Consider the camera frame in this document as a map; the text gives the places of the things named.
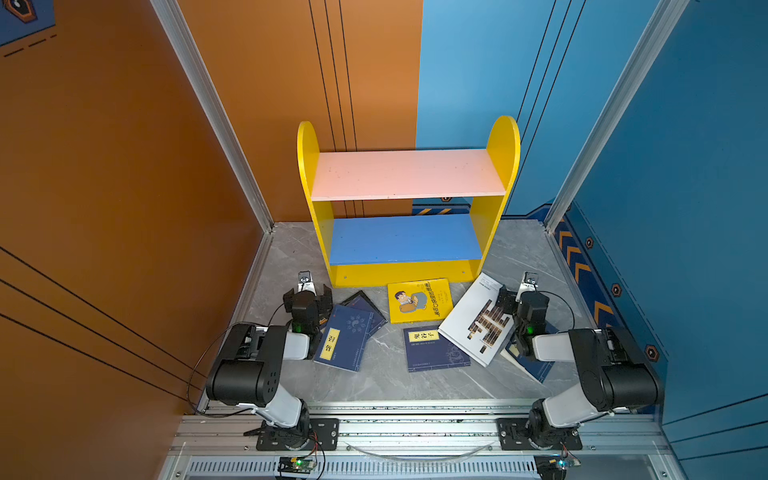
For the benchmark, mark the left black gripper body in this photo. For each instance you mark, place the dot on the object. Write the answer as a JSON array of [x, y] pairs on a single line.
[[327, 297]]

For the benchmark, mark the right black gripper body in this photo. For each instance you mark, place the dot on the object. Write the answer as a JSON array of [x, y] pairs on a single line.
[[506, 300]]

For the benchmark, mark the dark blue book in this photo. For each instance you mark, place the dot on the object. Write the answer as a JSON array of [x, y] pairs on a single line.
[[343, 342], [533, 368], [427, 350]]

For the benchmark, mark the white book with brown bars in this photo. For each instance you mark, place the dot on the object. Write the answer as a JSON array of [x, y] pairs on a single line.
[[481, 322]]

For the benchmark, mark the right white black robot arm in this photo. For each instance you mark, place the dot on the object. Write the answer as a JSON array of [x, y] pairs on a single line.
[[612, 372]]

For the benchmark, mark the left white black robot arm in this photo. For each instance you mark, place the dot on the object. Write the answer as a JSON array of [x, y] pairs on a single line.
[[247, 370]]

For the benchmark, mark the dark book left underneath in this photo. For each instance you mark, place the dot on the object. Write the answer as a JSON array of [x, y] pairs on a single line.
[[361, 301]]

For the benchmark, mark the yellow shelf with pink and blue boards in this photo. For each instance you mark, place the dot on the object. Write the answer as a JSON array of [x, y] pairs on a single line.
[[376, 251]]

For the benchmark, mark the yellow book with cartoon man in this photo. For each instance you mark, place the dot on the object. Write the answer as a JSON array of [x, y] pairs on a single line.
[[419, 301]]

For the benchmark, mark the left green circuit board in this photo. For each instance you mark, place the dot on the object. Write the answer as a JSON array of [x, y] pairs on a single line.
[[296, 467]]

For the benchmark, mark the green circuit board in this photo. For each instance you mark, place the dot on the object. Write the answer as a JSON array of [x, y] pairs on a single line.
[[555, 467], [296, 467]]

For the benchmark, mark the right green circuit board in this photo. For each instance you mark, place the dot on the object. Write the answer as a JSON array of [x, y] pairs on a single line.
[[555, 467]]

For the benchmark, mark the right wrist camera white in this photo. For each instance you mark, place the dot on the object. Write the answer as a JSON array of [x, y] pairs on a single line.
[[528, 283]]

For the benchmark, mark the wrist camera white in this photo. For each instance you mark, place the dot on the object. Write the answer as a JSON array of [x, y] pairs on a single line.
[[305, 282], [528, 283]]

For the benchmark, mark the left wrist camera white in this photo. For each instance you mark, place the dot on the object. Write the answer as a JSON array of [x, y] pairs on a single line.
[[305, 282]]

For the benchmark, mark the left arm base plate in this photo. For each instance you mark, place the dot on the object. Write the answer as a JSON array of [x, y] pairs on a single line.
[[322, 433]]

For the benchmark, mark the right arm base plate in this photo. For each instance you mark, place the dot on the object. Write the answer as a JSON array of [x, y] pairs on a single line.
[[519, 434]]

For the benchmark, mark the aluminium rail frame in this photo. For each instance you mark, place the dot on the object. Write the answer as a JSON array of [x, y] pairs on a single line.
[[418, 440]]

